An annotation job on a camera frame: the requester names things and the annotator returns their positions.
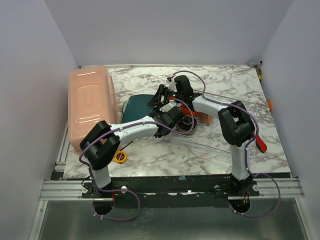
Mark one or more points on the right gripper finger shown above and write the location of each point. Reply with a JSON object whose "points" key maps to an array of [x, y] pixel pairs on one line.
{"points": [[163, 92], [157, 101]]}

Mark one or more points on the orange bowl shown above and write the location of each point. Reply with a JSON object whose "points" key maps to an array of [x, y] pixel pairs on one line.
{"points": [[188, 112]]}

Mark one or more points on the yellow black tool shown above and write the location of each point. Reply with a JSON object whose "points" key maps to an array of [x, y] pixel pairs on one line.
{"points": [[259, 70]]}

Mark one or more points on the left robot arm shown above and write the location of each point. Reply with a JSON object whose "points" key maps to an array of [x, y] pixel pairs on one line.
{"points": [[103, 141]]}

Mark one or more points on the pink floral mug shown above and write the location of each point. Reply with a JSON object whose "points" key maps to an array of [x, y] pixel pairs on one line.
{"points": [[205, 118]]}

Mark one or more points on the pink plastic storage box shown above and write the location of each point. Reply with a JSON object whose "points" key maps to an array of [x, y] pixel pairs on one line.
{"points": [[91, 99]]}

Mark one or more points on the yellow tape measure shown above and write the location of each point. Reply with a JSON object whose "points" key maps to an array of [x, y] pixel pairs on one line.
{"points": [[120, 157]]}

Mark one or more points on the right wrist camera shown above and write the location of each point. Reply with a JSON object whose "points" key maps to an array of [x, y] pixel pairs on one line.
{"points": [[171, 84]]}

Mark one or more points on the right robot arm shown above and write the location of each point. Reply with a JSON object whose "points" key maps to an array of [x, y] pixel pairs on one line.
{"points": [[237, 125]]}

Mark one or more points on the black mounting rail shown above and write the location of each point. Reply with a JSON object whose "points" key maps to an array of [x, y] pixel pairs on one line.
{"points": [[172, 191]]}

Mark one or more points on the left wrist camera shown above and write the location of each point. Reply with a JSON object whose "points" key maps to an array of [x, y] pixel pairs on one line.
{"points": [[171, 106]]}

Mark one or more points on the orange clip on wall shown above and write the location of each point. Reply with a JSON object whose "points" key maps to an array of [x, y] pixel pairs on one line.
{"points": [[269, 105]]}

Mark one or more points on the beige bowl dark rim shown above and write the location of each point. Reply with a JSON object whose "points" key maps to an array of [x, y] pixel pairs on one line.
{"points": [[188, 125]]}

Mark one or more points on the red black utensil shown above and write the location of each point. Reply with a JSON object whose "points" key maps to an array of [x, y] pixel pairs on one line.
{"points": [[260, 144]]}

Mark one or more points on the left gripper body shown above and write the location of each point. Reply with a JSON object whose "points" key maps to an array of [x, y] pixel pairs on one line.
{"points": [[173, 117]]}

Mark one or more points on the clear dish rack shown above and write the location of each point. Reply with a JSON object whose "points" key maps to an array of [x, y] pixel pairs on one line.
{"points": [[210, 138]]}

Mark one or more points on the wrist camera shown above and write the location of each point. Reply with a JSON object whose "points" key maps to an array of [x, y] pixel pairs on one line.
{"points": [[171, 84], [171, 106]]}

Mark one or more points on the teal square plate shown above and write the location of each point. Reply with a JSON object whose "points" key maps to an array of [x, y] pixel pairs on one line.
{"points": [[136, 107]]}

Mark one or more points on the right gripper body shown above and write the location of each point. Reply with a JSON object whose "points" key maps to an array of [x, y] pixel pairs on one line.
{"points": [[164, 94]]}

